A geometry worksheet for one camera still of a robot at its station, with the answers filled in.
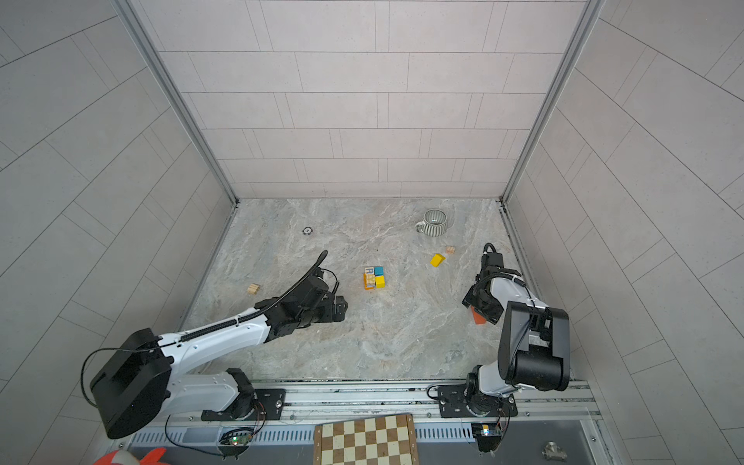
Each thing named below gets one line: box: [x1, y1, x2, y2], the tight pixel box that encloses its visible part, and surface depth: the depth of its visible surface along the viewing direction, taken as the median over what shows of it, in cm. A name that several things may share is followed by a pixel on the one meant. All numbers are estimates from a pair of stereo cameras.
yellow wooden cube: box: [374, 275, 387, 289], surface depth 93 cm
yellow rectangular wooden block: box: [430, 253, 446, 268], surface depth 101 cm
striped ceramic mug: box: [414, 209, 447, 238], surface depth 104 cm
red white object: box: [93, 447, 167, 465], surface depth 61 cm
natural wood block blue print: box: [364, 266, 376, 284], surface depth 93 cm
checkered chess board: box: [312, 412, 421, 465], surface depth 65 cm
